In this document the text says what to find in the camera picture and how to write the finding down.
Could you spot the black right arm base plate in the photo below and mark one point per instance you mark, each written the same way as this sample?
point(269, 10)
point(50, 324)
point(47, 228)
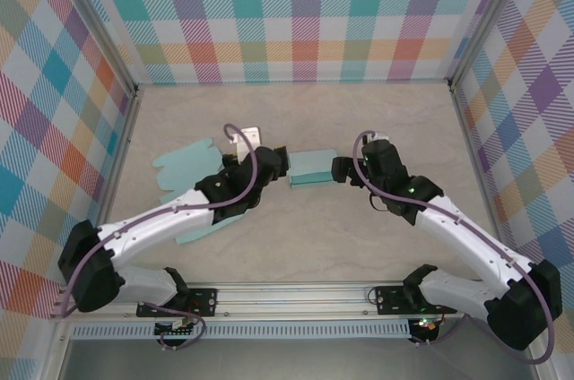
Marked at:
point(388, 299)

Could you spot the aluminium side rail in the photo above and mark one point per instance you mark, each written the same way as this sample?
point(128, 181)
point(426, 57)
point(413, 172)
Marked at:
point(120, 160)
point(466, 129)

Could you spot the grey metal panel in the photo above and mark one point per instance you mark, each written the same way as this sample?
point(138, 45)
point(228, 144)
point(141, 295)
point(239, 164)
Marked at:
point(291, 360)

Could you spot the teal paper box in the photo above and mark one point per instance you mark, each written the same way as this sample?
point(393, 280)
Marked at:
point(188, 169)
point(311, 165)

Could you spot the aluminium frame post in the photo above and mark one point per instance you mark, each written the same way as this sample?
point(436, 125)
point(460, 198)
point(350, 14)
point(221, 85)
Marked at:
point(94, 17)
point(487, 17)

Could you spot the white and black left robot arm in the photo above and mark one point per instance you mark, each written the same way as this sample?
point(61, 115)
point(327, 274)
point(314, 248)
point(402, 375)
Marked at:
point(148, 230)

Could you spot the small circuit board with lights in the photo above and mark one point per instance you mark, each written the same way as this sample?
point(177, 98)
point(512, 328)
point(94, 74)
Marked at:
point(426, 325)

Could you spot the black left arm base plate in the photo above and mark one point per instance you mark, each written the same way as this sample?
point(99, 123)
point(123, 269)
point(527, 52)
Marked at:
point(204, 301)

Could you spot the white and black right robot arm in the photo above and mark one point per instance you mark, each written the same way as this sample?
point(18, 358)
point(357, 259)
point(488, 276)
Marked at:
point(466, 241)

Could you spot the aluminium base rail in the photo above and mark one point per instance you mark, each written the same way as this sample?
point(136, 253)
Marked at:
point(291, 301)

